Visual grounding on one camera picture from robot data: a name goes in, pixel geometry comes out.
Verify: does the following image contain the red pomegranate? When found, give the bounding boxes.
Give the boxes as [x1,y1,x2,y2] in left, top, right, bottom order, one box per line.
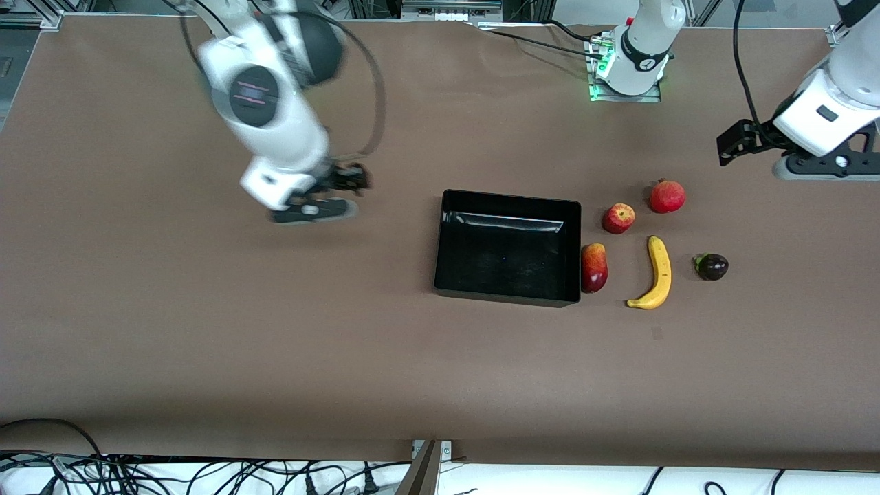
[650,179,687,215]

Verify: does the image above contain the red yellow mango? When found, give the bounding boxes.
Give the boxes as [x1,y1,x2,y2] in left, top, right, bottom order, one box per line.
[581,243,609,294]

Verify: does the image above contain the brown table cover sheet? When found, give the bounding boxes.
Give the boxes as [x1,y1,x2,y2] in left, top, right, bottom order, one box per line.
[0,14,880,472]

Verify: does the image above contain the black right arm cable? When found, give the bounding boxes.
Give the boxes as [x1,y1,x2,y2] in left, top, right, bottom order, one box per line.
[180,0,387,164]

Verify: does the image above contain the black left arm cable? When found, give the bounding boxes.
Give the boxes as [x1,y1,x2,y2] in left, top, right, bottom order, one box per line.
[731,0,765,129]

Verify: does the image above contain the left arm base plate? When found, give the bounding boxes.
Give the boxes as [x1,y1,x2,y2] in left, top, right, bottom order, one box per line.
[588,34,663,102]

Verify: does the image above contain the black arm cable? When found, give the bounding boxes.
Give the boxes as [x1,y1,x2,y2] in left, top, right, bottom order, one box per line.
[180,0,387,164]
[731,0,765,129]

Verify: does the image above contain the black looped floor cable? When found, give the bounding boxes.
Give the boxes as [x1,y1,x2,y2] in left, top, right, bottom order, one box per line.
[0,418,104,459]

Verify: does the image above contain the red apple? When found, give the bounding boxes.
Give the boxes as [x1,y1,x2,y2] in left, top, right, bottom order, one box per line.
[602,203,636,235]

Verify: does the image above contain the yellow banana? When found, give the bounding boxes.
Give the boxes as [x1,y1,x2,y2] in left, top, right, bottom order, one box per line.
[626,236,672,310]

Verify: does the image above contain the dark purple round fruit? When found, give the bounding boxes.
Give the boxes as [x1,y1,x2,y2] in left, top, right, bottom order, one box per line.
[693,252,729,281]

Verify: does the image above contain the black table cable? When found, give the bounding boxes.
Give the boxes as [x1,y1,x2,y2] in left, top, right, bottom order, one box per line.
[543,19,614,43]
[481,27,595,57]

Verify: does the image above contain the aluminium frame profile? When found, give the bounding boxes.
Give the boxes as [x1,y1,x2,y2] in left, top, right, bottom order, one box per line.
[0,10,64,30]

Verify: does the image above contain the grey power strip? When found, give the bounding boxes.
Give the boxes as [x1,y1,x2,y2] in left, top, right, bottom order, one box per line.
[402,0,503,22]

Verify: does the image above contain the black rectangular plastic tray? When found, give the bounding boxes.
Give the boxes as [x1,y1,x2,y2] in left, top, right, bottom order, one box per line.
[433,189,583,308]

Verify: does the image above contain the grey support pole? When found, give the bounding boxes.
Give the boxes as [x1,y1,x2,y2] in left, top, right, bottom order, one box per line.
[395,440,442,495]

